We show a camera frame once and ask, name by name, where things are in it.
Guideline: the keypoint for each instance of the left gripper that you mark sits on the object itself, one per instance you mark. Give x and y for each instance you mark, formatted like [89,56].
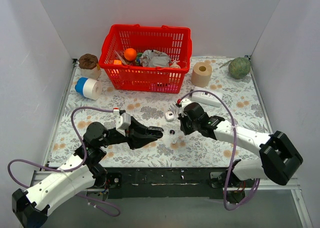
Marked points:
[132,134]

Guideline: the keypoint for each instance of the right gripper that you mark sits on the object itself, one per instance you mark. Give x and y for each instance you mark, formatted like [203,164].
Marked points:
[186,124]

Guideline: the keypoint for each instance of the black earbud charging case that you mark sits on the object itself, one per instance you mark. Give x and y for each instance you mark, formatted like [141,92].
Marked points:
[155,131]

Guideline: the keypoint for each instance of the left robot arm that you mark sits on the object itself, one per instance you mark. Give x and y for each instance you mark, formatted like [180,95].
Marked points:
[82,170]

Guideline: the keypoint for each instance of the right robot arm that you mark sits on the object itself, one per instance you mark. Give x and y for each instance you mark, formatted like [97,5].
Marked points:
[278,159]

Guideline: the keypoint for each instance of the white earbud charging case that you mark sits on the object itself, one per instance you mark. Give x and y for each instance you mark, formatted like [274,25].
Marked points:
[169,116]

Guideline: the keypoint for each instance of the white rectangular bottle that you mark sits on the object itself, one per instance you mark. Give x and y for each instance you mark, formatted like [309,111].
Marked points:
[206,96]

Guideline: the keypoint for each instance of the floral table mat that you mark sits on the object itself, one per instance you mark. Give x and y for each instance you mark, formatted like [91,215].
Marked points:
[241,103]

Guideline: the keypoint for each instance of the brown paper roll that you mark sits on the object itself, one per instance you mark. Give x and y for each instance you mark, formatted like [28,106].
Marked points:
[201,74]

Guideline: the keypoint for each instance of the beige toy in basket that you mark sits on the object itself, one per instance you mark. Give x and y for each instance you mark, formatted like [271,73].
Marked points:
[175,65]

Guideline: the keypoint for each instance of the small orange box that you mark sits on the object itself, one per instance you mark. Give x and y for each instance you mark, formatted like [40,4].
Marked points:
[117,62]

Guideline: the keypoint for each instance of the crumpled grey foil bag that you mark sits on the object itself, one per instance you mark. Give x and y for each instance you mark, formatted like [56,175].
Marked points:
[154,58]

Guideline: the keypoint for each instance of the green melon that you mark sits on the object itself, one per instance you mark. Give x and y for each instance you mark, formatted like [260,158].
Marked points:
[239,67]

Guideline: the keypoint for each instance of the orange fruit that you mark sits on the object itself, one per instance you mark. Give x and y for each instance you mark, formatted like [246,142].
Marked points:
[130,54]

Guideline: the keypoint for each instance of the red plastic shopping basket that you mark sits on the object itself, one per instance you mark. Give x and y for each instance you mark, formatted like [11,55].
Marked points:
[174,41]

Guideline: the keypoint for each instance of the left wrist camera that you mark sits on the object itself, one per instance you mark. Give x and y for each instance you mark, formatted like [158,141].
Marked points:
[122,120]

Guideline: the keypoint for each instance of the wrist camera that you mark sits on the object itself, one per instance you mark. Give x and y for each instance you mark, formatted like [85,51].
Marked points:
[122,120]
[182,103]

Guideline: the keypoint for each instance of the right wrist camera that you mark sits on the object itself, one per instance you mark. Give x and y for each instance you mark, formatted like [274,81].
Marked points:
[182,103]

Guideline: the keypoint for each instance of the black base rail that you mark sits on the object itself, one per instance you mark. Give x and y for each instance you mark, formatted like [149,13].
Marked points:
[163,182]

